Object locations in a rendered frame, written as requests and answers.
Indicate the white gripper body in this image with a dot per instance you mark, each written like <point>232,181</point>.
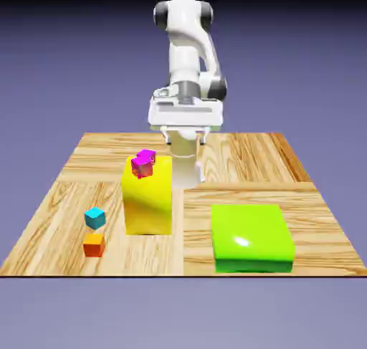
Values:
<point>186,116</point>

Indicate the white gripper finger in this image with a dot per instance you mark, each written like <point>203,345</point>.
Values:
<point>167,135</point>
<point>203,135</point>

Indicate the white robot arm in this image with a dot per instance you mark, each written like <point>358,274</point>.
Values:
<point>183,39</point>

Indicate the small magenta cube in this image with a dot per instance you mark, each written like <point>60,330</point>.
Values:
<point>147,154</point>
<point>142,168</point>

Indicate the small cyan cube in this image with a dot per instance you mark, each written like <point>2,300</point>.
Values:
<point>95,218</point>

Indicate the small orange cube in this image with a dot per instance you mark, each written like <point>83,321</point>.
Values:
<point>94,245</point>

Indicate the large yellow box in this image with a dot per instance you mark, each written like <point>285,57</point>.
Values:
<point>147,200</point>

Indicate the large green box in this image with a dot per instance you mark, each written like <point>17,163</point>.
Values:
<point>252,237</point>

